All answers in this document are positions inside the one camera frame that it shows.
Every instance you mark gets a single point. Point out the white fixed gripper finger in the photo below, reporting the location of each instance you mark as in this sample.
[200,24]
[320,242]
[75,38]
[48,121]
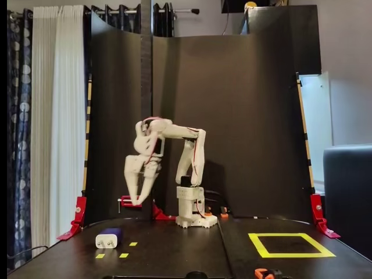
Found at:
[133,186]

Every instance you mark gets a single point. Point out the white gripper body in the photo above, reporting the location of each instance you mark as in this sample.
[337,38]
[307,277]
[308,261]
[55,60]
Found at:
[134,164]

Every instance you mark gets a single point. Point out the white moving gripper finger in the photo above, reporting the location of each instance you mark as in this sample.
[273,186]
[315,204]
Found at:
[149,183]

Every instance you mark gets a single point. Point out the blue and white charger block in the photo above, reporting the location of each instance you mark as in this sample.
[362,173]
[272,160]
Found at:
[107,241]

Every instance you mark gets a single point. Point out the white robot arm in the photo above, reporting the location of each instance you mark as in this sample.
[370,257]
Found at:
[191,157]

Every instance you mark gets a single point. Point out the red screw clamp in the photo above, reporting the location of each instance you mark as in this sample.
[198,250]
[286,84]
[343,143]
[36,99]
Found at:
[128,203]

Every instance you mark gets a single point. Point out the red table clamp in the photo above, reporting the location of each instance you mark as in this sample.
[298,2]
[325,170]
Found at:
[80,209]
[316,209]

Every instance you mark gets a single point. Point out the yellow black striped stick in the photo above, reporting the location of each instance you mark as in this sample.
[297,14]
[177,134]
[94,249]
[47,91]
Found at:
[303,116]
[87,128]

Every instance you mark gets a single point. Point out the small orange clamp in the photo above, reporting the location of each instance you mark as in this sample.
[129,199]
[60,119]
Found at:
[208,214]
[223,215]

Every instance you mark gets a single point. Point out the white pleated curtain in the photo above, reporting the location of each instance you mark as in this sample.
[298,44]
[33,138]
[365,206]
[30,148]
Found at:
[58,116]

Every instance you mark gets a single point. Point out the black curved backdrop sheet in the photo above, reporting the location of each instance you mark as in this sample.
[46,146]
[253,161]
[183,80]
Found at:
[232,87]

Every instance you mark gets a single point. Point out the dark blue patterned curtain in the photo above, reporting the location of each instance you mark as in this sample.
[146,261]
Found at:
[19,116]

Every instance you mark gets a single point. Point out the dark grommet curtain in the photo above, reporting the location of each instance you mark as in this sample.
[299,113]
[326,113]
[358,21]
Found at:
[161,26]

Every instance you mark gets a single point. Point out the orange black spring clamp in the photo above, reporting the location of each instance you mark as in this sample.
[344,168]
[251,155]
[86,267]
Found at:
[261,273]

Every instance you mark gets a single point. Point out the silver curtain rod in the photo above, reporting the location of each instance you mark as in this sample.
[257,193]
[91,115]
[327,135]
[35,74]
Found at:
[183,11]

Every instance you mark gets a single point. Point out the yellow tape square outline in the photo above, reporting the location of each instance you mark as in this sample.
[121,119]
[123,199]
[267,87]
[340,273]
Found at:
[290,255]

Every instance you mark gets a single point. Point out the white cabinet door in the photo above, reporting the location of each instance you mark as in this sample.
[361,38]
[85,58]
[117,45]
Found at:
[316,116]

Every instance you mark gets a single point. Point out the yellow ball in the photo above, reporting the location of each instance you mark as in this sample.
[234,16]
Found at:
[250,5]

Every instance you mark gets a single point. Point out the red post bracket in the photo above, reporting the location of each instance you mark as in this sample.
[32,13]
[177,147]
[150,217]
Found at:
[158,213]

